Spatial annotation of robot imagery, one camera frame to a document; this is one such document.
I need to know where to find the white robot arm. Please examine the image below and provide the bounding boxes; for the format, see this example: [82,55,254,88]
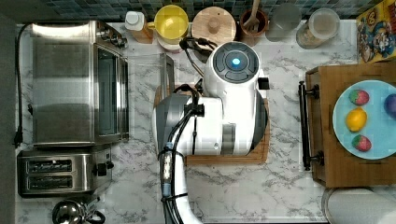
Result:
[152,42,268,224]

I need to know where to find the wooden cutting board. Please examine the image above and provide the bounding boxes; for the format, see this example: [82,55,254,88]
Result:
[153,84,271,166]

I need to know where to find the round wooden lid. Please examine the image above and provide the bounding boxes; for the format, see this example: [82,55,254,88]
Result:
[191,7,236,45]

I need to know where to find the brown utensil holder cup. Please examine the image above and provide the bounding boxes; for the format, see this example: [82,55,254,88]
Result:
[239,9,268,47]

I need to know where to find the yellow mug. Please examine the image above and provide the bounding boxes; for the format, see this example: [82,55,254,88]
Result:
[148,5,189,45]

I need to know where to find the wooden fork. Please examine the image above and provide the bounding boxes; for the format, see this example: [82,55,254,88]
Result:
[244,0,260,32]

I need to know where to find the white-capped bottle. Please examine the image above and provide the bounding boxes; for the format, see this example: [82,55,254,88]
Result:
[125,11,153,44]

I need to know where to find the stainless toaster oven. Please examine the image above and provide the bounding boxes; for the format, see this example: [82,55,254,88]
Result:
[32,21,129,147]

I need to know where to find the grey glass jar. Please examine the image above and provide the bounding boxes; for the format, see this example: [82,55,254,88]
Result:
[265,3,302,42]

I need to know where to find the silver two-slot toaster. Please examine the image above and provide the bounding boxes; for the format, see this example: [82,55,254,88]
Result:
[17,147,114,198]

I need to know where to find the clear plastic cereal container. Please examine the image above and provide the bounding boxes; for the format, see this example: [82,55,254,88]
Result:
[296,8,340,49]

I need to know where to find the yellow lemon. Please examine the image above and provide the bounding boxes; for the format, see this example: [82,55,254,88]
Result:
[346,107,367,133]

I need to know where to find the upper red strawberry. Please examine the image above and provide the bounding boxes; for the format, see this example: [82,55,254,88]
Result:
[348,90,370,105]

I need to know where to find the red strawberry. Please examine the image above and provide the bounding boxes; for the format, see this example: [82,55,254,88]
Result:
[348,90,370,105]
[352,134,372,152]

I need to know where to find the shiny metal kettle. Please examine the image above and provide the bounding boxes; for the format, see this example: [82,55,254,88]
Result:
[51,197,106,224]

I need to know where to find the lower red strawberry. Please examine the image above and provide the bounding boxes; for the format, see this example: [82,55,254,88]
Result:
[352,134,372,152]

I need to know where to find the white paper towel roll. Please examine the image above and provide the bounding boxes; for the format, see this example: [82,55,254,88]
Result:
[321,189,396,224]

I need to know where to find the light blue plate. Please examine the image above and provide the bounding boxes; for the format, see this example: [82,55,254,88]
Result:
[332,80,396,160]

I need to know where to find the purple plum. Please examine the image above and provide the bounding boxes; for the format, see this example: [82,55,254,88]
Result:
[384,93,396,119]

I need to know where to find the colourful cereal box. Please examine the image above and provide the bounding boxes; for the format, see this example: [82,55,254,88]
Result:
[356,0,396,63]

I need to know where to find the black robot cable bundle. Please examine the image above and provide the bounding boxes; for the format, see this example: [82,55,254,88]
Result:
[157,36,219,224]

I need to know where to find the wooden tray with black handle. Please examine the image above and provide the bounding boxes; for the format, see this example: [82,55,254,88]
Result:
[299,62,395,188]

